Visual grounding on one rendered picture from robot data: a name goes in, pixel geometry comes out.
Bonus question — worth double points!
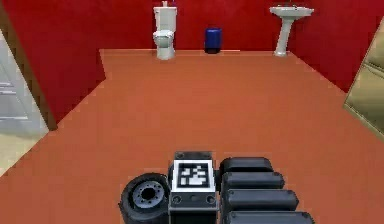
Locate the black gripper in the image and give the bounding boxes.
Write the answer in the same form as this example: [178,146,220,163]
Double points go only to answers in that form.
[118,172,172,224]

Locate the white room door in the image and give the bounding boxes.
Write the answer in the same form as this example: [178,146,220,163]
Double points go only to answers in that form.
[0,29,50,138]

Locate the white toilet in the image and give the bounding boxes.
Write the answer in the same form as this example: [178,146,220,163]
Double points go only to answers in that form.
[152,0,178,61]

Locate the blue bin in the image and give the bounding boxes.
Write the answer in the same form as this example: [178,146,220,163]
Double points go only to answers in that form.
[204,27,223,55]

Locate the olive room door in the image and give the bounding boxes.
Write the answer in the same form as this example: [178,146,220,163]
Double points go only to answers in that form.
[342,18,384,141]

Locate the white pedestal sink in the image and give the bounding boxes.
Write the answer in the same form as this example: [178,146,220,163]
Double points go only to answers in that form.
[269,4,315,58]

